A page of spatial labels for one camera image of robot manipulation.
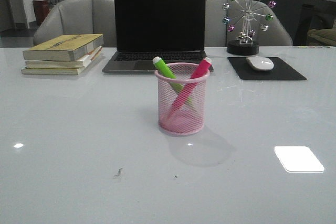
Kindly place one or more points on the green highlighter pen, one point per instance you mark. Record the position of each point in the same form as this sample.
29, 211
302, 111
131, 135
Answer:
166, 72

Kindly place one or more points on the pink highlighter pen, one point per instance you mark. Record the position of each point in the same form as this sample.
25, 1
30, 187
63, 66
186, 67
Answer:
188, 88

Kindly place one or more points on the pink mesh pen holder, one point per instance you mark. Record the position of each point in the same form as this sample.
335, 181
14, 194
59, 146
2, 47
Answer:
189, 119

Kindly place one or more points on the grey laptop computer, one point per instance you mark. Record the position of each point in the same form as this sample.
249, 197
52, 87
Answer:
171, 29

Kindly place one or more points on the middle white book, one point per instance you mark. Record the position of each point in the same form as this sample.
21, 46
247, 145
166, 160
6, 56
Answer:
82, 62

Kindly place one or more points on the right grey armchair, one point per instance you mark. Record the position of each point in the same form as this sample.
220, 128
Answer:
267, 33

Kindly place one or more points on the grey armchair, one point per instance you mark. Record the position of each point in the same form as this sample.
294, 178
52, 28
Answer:
267, 33
79, 17

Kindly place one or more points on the white computer mouse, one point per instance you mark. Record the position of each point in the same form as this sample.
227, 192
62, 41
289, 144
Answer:
259, 63

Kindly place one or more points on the top yellow book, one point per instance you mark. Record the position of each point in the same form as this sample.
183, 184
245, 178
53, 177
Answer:
64, 47

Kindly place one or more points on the yellow book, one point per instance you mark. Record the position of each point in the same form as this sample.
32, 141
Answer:
52, 71
64, 47

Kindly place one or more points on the black mouse pad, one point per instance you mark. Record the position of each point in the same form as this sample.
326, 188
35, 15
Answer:
280, 72

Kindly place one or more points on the ferris wheel desk toy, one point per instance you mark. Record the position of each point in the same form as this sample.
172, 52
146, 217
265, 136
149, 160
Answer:
244, 43

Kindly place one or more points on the left grey armchair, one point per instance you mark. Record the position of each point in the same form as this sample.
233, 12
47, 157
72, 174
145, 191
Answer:
79, 17

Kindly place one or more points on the bottom yellow book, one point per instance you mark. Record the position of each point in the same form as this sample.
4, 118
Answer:
52, 71

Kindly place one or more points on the red trash bin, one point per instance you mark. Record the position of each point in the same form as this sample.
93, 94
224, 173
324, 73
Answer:
41, 9

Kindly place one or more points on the olive sofa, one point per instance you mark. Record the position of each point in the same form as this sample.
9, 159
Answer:
322, 36

